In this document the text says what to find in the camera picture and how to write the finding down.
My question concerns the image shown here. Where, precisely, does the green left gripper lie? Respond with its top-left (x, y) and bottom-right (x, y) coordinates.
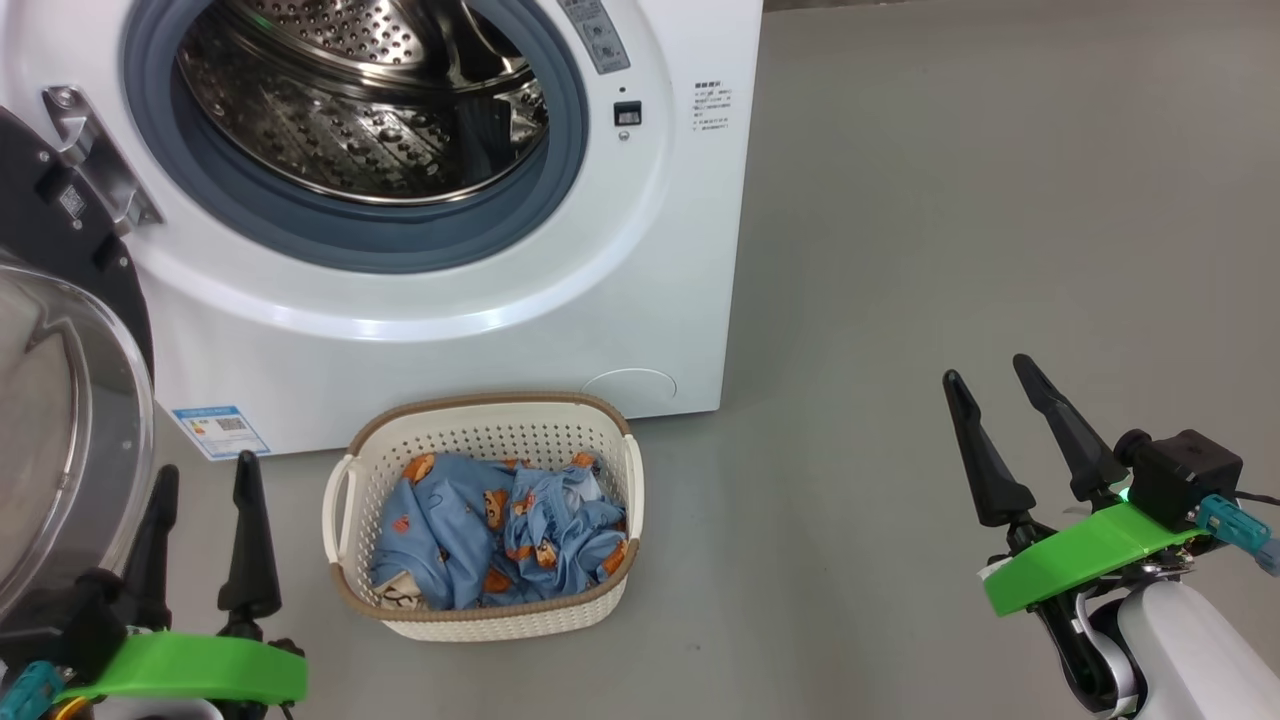
top-left (55, 450), bottom-right (308, 707)

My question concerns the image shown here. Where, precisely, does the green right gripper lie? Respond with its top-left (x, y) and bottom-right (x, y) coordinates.
top-left (942, 353), bottom-right (1211, 618)

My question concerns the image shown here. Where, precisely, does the washing machine round door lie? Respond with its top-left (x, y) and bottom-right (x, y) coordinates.
top-left (0, 105), bottom-right (156, 621)

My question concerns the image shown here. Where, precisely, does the silver metal door hinge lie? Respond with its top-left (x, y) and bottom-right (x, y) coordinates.
top-left (42, 85), bottom-right (164, 236)

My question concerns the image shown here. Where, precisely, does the white front-load washing machine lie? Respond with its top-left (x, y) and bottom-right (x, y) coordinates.
top-left (0, 0), bottom-right (764, 461)

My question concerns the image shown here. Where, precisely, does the blue energy label sticker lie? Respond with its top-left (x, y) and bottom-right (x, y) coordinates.
top-left (172, 405), bottom-right (271, 461)

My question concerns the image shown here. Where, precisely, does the cream perforated laundry basket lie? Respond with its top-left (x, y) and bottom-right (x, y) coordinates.
top-left (322, 392), bottom-right (646, 642)

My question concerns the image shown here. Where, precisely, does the round white filter cover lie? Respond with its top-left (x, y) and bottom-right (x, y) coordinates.
top-left (582, 368), bottom-right (678, 406)

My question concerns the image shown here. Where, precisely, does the small printed text label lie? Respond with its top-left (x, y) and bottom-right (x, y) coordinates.
top-left (693, 83), bottom-right (734, 133)

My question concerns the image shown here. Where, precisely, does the grey instruction strip sticker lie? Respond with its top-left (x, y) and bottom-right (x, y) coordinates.
top-left (560, 0), bottom-right (631, 74)

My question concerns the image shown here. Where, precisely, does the teal right camera connector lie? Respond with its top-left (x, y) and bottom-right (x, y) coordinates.
top-left (1195, 493), bottom-right (1280, 576)

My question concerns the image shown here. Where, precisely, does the teal camera connector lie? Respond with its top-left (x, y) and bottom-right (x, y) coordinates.
top-left (1195, 493), bottom-right (1280, 576)
top-left (0, 660), bottom-right (66, 719)

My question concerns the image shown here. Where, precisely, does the teal left camera connector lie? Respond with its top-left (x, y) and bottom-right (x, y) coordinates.
top-left (0, 660), bottom-right (66, 719)

